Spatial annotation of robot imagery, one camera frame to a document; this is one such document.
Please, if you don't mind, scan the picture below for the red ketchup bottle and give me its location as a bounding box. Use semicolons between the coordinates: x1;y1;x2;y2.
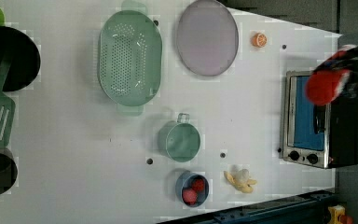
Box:
304;45;355;106

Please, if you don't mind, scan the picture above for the peeled banana toy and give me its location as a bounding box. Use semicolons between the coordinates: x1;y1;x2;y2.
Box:
224;169;257;193

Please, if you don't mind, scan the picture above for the green oval colander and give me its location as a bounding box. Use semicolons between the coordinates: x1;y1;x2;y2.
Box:
98;0;163;116

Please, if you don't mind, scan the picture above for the red round fruit toy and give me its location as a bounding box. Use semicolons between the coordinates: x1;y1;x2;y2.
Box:
182;189;198;205

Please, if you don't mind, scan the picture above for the grey oval plate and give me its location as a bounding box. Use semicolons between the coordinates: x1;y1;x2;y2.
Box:
176;0;239;77

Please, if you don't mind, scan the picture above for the red strawberry toy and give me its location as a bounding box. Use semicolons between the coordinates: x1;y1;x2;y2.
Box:
191;178;205;192

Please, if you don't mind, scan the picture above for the black frying pan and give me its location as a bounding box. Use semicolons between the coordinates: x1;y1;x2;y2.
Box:
0;8;41;91

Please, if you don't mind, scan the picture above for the orange half slice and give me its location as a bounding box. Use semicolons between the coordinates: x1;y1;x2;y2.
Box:
252;33;268;48

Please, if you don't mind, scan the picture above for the green metal cup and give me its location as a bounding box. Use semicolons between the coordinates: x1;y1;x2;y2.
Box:
158;113;200;162

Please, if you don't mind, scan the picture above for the blue bowl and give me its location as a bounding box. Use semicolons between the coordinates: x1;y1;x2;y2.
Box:
175;171;209;207

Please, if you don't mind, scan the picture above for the black toaster oven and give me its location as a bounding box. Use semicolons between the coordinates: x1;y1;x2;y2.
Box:
281;71;358;169

